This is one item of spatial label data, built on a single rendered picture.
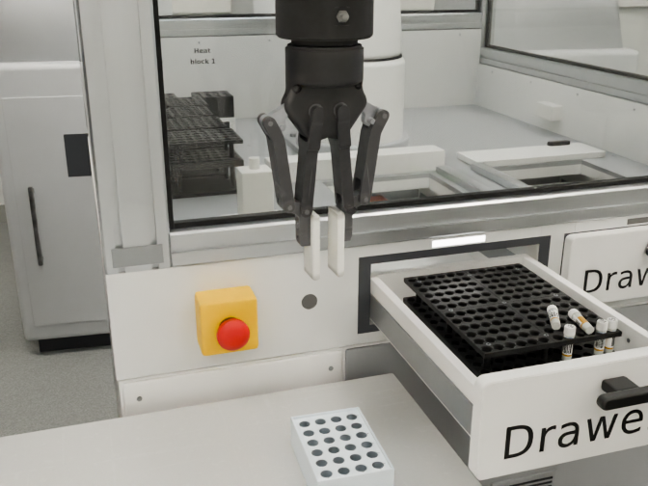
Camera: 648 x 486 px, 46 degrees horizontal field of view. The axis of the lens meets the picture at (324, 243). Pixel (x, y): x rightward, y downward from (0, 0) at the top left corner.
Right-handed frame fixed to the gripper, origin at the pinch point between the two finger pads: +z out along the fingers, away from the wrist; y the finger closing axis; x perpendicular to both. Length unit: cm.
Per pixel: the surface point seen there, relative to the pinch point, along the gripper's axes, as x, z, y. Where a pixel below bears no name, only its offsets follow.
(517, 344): 5.6, 12.8, -21.0
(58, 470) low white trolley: -8.1, 26.5, 28.9
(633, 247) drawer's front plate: -14, 12, -53
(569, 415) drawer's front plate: 16.8, 14.9, -19.8
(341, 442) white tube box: 2.5, 22.9, -1.2
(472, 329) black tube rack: 1.3, 12.4, -17.9
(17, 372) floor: -178, 102, 44
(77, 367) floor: -175, 102, 25
